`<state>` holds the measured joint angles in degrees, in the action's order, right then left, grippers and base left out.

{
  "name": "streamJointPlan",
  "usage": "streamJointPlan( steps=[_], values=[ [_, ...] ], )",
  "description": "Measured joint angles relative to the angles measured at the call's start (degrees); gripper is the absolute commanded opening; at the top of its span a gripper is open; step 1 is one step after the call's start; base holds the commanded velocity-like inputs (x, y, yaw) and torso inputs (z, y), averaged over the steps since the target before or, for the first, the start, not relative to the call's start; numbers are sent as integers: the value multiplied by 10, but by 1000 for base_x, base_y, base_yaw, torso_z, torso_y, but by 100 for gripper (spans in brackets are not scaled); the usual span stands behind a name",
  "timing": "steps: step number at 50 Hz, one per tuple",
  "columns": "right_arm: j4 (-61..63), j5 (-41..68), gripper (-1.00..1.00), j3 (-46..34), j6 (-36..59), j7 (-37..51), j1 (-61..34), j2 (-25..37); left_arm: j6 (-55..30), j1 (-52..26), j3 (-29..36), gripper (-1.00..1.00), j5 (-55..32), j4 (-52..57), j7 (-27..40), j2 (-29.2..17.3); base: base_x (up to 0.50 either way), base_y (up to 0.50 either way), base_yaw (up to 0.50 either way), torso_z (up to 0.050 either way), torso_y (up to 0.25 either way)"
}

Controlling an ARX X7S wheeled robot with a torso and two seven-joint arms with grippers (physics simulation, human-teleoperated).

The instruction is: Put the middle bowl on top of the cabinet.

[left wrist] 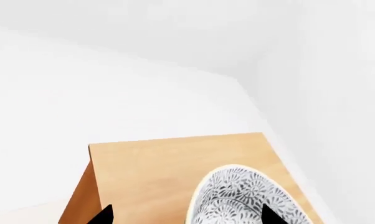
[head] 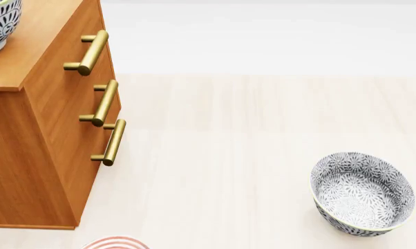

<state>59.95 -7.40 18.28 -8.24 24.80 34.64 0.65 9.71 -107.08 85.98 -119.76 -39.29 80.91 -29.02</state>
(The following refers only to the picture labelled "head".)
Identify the black white floral bowl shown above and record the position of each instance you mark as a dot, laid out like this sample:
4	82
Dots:
0	23
363	194

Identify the wooden drawer cabinet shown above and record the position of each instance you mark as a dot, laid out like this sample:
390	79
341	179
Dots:
31	145

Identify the red white striped plate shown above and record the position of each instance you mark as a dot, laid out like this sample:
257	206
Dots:
115	243

